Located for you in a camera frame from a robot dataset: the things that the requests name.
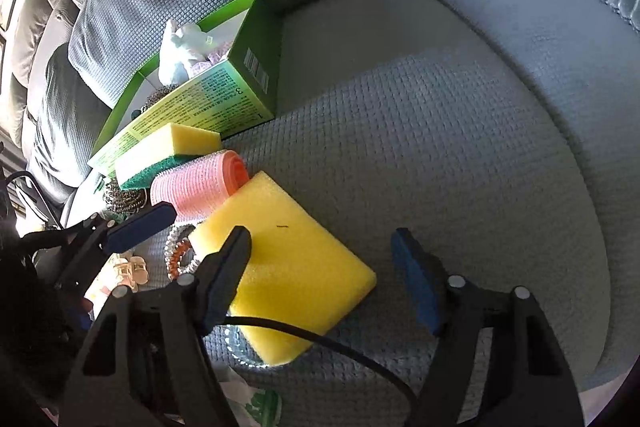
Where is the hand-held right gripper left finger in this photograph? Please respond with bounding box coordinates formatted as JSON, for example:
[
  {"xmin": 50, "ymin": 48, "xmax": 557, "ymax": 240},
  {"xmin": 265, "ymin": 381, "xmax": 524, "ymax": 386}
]
[{"xmin": 62, "ymin": 227, "xmax": 252, "ymax": 427}]

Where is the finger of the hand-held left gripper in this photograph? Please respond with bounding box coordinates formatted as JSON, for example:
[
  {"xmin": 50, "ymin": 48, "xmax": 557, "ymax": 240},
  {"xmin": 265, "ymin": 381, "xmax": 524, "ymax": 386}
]
[{"xmin": 20, "ymin": 203, "xmax": 177, "ymax": 293}]

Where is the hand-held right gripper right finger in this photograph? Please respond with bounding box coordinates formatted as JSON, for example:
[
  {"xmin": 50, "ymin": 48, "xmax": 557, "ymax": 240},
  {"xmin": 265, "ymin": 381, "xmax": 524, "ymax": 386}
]
[{"xmin": 391, "ymin": 228, "xmax": 583, "ymax": 427}]

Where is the large yellow sponge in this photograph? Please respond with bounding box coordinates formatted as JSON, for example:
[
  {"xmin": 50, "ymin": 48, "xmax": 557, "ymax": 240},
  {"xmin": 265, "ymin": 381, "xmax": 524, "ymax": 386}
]
[{"xmin": 189, "ymin": 171, "xmax": 377, "ymax": 367}]

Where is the green cardboard box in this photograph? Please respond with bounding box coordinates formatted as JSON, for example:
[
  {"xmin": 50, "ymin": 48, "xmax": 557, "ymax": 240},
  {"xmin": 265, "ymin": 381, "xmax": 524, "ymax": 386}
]
[{"xmin": 87, "ymin": 0, "xmax": 281, "ymax": 178}]

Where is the grey plush toy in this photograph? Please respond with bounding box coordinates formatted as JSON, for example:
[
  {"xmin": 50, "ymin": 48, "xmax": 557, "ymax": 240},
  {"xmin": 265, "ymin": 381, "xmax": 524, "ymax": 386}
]
[{"xmin": 159, "ymin": 19, "xmax": 213, "ymax": 85}]

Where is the clear hair claw clip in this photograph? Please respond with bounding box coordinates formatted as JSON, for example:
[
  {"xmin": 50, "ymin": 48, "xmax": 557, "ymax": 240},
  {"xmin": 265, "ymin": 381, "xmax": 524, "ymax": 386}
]
[{"xmin": 106, "ymin": 254, "xmax": 151, "ymax": 294}]

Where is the pink hair roller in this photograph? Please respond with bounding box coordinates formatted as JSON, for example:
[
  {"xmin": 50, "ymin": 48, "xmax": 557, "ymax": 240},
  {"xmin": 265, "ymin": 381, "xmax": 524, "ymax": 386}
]
[{"xmin": 150, "ymin": 149, "xmax": 250, "ymax": 224}]

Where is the yellow sponge with green pad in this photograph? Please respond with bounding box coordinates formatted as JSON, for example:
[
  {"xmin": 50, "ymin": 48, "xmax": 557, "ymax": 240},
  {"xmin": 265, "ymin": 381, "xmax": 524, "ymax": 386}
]
[{"xmin": 115, "ymin": 123, "xmax": 222, "ymax": 191}]

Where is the dark grey ribbed pillow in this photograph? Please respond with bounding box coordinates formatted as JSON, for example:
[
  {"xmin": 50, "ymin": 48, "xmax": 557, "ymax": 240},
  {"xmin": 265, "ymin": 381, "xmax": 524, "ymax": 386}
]
[{"xmin": 27, "ymin": 44, "xmax": 116, "ymax": 202}]

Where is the green and white packet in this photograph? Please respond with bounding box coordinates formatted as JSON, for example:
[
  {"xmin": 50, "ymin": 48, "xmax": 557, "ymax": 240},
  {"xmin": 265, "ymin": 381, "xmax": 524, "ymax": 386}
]
[{"xmin": 220, "ymin": 367, "xmax": 283, "ymax": 427}]

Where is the grey sofa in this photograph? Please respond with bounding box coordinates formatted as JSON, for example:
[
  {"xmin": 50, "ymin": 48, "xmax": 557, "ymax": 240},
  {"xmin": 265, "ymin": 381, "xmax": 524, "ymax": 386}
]
[{"xmin": 25, "ymin": 0, "xmax": 640, "ymax": 427}]

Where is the lilac knitted cloth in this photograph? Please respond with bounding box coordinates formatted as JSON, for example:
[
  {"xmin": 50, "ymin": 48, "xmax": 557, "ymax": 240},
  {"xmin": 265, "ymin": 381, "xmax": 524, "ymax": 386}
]
[{"xmin": 192, "ymin": 48, "xmax": 234, "ymax": 78}]

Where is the silver spiral hair tie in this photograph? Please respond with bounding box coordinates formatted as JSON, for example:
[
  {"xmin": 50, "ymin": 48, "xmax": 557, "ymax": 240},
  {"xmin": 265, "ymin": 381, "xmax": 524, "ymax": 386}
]
[{"xmin": 164, "ymin": 223, "xmax": 202, "ymax": 279}]

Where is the orange spiral hair tie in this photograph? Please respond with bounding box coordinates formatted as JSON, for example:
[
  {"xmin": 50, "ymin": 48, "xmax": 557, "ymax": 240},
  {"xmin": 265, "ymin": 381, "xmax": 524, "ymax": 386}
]
[{"xmin": 167, "ymin": 241, "xmax": 194, "ymax": 281}]

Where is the clear blue spiral hair tie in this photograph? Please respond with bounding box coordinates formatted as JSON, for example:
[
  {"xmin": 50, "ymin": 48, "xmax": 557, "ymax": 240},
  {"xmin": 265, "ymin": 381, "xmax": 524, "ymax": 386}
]
[{"xmin": 222, "ymin": 322, "xmax": 266, "ymax": 367}]

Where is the black cable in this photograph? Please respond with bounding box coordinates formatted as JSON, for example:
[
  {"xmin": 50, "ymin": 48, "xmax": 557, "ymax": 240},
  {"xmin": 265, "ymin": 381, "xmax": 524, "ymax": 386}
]
[{"xmin": 215, "ymin": 316, "xmax": 418, "ymax": 427}]

